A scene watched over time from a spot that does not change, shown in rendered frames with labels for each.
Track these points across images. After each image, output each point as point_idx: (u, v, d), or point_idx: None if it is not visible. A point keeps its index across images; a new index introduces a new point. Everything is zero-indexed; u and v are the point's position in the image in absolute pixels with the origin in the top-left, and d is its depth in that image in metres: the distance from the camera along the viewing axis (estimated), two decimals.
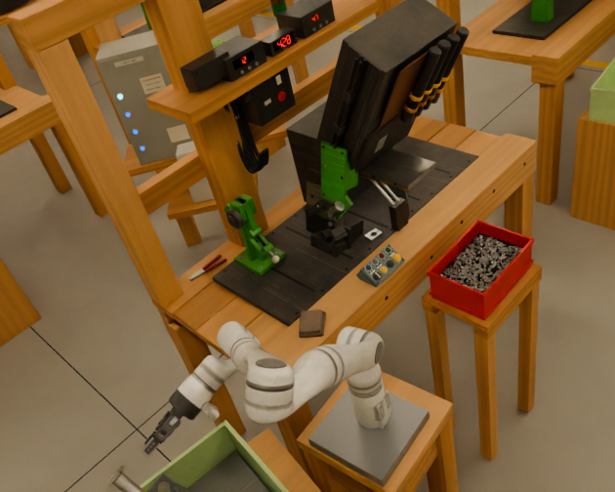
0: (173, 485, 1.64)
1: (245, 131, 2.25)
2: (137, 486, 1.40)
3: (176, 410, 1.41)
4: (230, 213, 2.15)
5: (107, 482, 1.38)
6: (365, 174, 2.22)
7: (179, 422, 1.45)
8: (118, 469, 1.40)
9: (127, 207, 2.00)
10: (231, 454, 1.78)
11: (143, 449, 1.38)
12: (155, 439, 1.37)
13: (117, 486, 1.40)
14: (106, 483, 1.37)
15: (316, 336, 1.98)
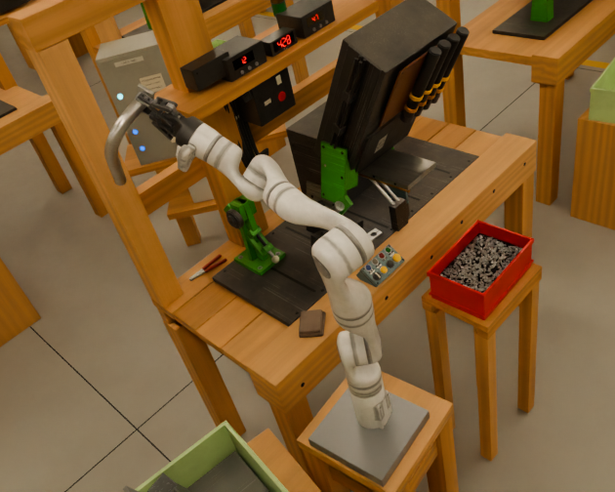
0: (173, 485, 1.64)
1: (245, 131, 2.25)
2: (137, 113, 1.41)
3: (185, 117, 1.40)
4: (230, 213, 2.15)
5: (141, 87, 1.43)
6: (365, 174, 2.22)
7: (172, 132, 1.43)
8: (153, 98, 1.44)
9: (127, 207, 2.00)
10: (231, 454, 1.78)
11: (142, 93, 1.42)
12: (152, 101, 1.40)
13: (136, 98, 1.43)
14: (141, 84, 1.42)
15: (316, 336, 1.98)
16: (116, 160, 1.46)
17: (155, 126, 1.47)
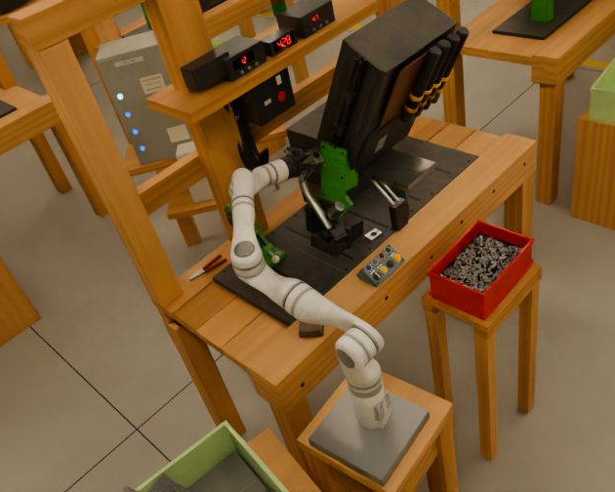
0: (173, 485, 1.64)
1: (245, 131, 2.25)
2: (305, 162, 2.20)
3: (284, 156, 2.11)
4: (230, 213, 2.15)
5: (317, 149, 2.17)
6: (365, 174, 2.22)
7: None
8: (312, 155, 2.15)
9: (127, 207, 2.00)
10: (231, 454, 1.78)
11: None
12: (303, 152, 2.16)
13: (315, 156, 2.19)
14: (316, 147, 2.17)
15: (316, 336, 1.98)
16: (305, 194, 2.26)
17: None
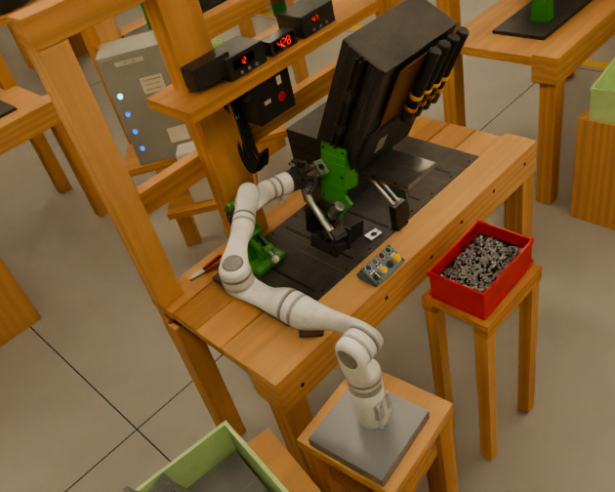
0: (173, 485, 1.64)
1: (245, 131, 2.25)
2: (309, 174, 2.20)
3: (289, 169, 2.11)
4: (230, 213, 2.15)
5: (322, 161, 2.17)
6: (365, 174, 2.22)
7: None
8: (317, 167, 2.15)
9: (127, 207, 2.00)
10: (231, 454, 1.78)
11: None
12: (307, 164, 2.16)
13: (320, 168, 2.19)
14: (320, 158, 2.17)
15: (316, 336, 1.98)
16: (309, 206, 2.26)
17: (312, 185, 2.16)
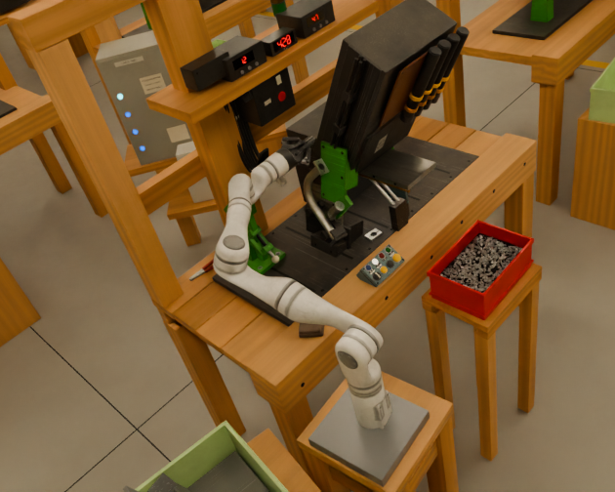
0: (173, 485, 1.64)
1: (245, 131, 2.25)
2: (309, 173, 2.20)
3: (280, 148, 2.04)
4: None
5: (322, 161, 2.18)
6: (365, 174, 2.22)
7: None
8: (317, 167, 2.15)
9: (127, 207, 2.00)
10: (231, 454, 1.78)
11: (310, 136, 2.09)
12: (302, 141, 2.09)
13: (320, 168, 2.19)
14: (321, 158, 2.18)
15: (316, 336, 1.98)
16: (309, 206, 2.26)
17: (307, 154, 2.08)
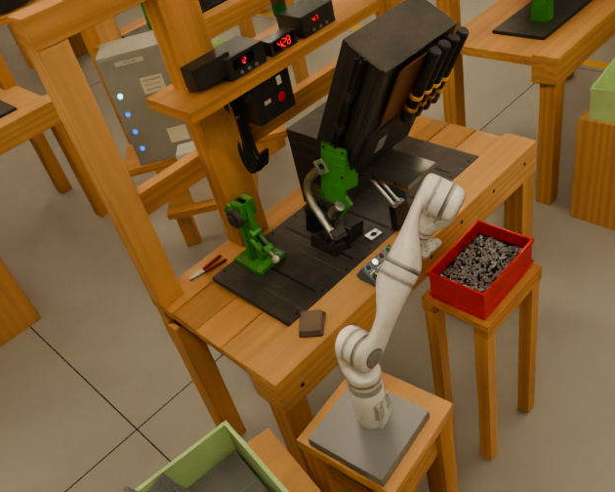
0: (173, 485, 1.64)
1: (245, 131, 2.25)
2: (309, 173, 2.20)
3: None
4: (230, 213, 2.15)
5: (322, 161, 2.18)
6: (365, 174, 2.22)
7: None
8: (317, 167, 2.15)
9: (127, 207, 2.00)
10: (231, 454, 1.78)
11: None
12: None
13: (320, 168, 2.19)
14: (321, 158, 2.18)
15: (316, 336, 1.98)
16: (309, 206, 2.26)
17: None
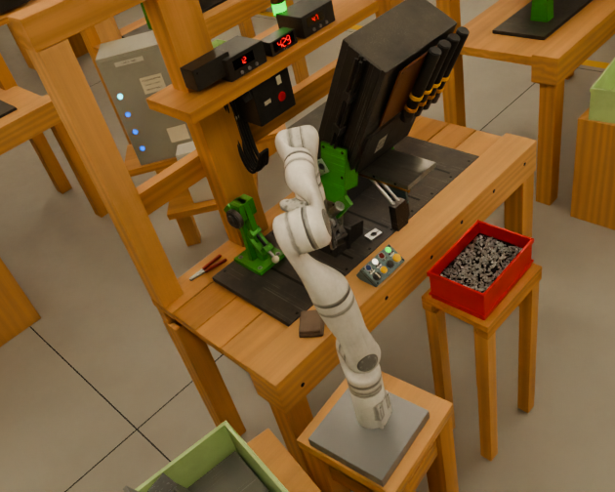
0: (173, 485, 1.64)
1: (245, 131, 2.25)
2: None
3: None
4: (230, 213, 2.15)
5: (322, 161, 2.18)
6: (365, 174, 2.22)
7: None
8: (317, 167, 2.15)
9: (127, 207, 2.00)
10: (231, 454, 1.78)
11: None
12: None
13: (320, 168, 2.19)
14: (321, 158, 2.18)
15: (316, 336, 1.98)
16: None
17: (333, 236, 1.62)
